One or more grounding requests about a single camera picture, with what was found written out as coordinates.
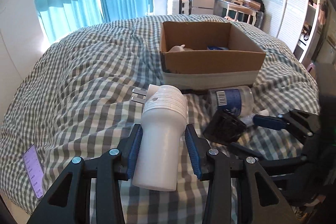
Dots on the white wardrobe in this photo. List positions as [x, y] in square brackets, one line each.
[292, 21]

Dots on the checkered bed quilt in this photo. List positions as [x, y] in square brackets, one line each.
[77, 102]

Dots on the white plug-in device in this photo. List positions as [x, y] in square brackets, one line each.
[163, 121]

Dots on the black square object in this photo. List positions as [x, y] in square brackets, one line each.
[224, 128]

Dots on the clear plastic jar blue label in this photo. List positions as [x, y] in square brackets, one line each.
[237, 100]

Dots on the white vanity table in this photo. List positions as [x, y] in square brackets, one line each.
[231, 9]

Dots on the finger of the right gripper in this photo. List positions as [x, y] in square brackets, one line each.
[289, 163]
[299, 123]

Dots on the blue tissue pack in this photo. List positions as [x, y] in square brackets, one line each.
[215, 48]

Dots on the white figurine bottle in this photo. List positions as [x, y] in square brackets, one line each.
[181, 48]

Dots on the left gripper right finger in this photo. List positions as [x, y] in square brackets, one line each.
[259, 199]

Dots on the small silver fridge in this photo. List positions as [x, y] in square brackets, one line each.
[202, 7]

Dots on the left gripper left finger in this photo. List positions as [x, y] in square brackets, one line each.
[68, 199]

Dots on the brown cardboard box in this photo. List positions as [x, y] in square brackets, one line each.
[202, 69]

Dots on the white suitcase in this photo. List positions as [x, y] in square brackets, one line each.
[176, 7]

